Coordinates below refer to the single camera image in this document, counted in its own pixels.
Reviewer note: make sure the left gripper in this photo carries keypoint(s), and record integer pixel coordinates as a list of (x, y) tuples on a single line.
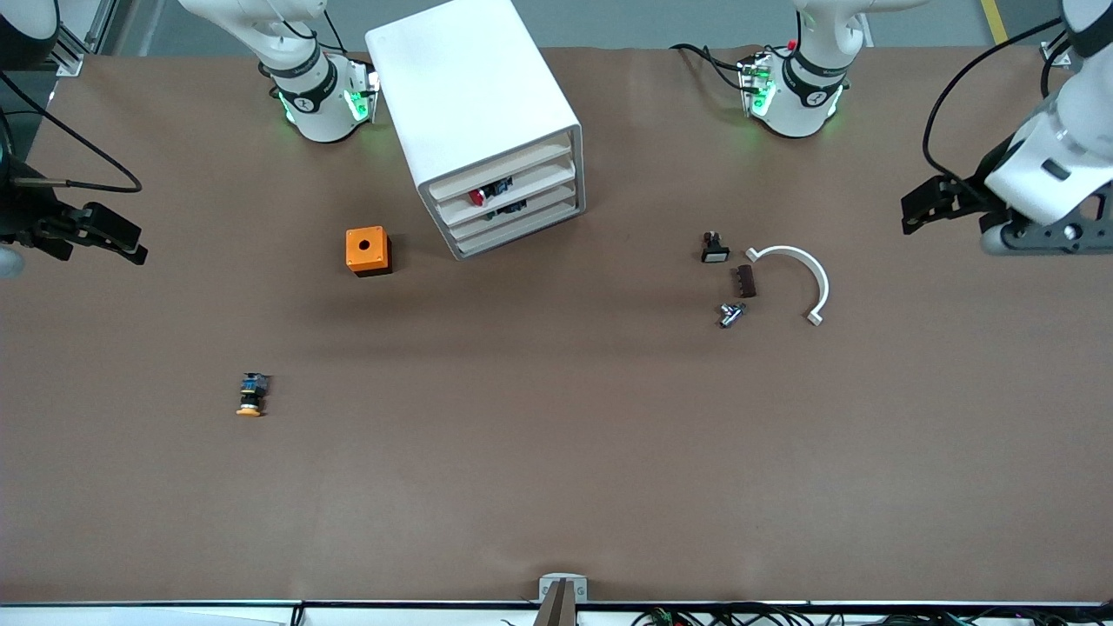
[(976, 193)]

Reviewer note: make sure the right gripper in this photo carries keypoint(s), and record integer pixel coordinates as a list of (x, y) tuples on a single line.
[(19, 216)]

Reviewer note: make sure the red mushroom push button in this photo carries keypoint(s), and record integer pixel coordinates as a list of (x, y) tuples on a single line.
[(476, 196)]

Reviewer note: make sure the orange mushroom push button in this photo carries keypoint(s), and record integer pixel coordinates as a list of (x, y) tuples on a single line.
[(249, 409)]

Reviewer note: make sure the black white-faced push button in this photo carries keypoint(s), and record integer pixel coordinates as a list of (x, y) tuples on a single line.
[(715, 254)]

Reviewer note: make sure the white drawer cabinet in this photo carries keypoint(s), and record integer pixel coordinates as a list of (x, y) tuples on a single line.
[(461, 78)]

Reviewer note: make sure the brown terminal block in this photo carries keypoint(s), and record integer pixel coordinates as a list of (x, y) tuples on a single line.
[(746, 282)]

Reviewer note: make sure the orange box with hole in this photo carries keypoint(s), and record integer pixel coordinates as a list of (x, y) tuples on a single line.
[(365, 248)]

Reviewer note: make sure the grey table edge clamp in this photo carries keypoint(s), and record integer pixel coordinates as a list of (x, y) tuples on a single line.
[(563, 591)]

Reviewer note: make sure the white curved bracket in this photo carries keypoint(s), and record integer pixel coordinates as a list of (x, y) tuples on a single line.
[(817, 278)]

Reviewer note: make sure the silver metal switch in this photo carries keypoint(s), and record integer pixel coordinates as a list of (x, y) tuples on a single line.
[(730, 315)]

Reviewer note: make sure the white table edge rail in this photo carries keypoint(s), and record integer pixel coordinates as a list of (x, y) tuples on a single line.
[(174, 616)]

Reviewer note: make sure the green black switch component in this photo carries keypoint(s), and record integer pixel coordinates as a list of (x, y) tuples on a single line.
[(509, 209)]

